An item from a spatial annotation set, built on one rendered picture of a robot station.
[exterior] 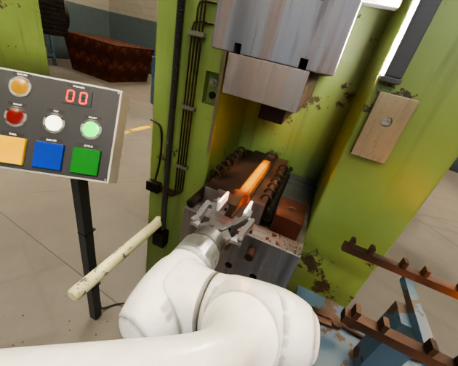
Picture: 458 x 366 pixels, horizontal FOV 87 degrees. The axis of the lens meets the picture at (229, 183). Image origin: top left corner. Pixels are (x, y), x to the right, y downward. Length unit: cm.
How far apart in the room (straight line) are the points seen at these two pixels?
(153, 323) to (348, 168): 65
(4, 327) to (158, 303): 139
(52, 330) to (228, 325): 141
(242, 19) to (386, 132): 46
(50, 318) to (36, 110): 112
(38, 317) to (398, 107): 176
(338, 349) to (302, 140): 77
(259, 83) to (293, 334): 52
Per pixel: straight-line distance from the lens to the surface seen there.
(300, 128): 113
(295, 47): 62
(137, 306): 41
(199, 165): 93
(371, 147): 77
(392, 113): 76
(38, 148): 87
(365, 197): 85
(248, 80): 65
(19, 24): 530
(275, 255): 75
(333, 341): 82
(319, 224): 90
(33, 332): 168
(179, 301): 40
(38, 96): 91
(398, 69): 73
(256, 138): 118
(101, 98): 84
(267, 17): 64
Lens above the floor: 138
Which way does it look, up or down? 29 degrees down
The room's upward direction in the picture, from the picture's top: 13 degrees clockwise
